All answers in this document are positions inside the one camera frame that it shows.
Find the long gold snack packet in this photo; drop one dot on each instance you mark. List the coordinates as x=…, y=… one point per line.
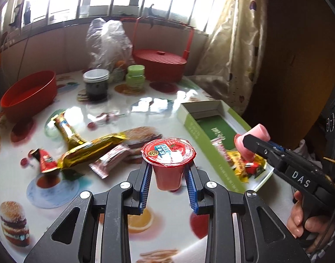
x=69, y=131
x=93, y=149

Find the small glass jar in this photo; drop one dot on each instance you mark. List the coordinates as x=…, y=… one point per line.
x=118, y=74

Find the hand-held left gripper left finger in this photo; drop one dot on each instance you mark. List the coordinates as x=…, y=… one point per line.
x=144, y=189

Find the clear jar with dark contents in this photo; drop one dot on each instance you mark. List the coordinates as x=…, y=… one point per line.
x=95, y=87

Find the green and white cardboard box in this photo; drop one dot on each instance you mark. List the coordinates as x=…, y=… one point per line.
x=219, y=123

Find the white foam sheet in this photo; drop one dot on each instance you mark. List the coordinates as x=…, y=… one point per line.
x=195, y=252

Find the person's right hand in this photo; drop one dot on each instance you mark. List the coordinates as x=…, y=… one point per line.
x=296, y=219

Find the green jar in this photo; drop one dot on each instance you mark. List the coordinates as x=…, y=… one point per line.
x=135, y=78

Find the red white patterned packet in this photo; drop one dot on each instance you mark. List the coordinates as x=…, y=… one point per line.
x=110, y=160
x=218, y=143

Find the red oval bowl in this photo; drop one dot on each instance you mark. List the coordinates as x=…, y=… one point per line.
x=30, y=96

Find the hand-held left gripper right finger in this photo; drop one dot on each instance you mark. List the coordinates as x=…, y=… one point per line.
x=191, y=191

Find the brown wooden cabinet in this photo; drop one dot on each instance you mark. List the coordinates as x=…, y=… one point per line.
x=301, y=46

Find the clear plastic bag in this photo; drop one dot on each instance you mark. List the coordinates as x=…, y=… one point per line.
x=107, y=43

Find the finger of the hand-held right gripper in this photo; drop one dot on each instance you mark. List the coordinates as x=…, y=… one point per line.
x=259, y=146

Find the cream patterned curtain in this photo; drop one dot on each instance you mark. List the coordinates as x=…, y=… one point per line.
x=233, y=41

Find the pink jelly cup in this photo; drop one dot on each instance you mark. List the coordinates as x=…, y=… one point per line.
x=256, y=131
x=169, y=156

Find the black red triangular packet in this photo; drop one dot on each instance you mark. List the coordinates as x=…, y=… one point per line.
x=45, y=161
x=249, y=167

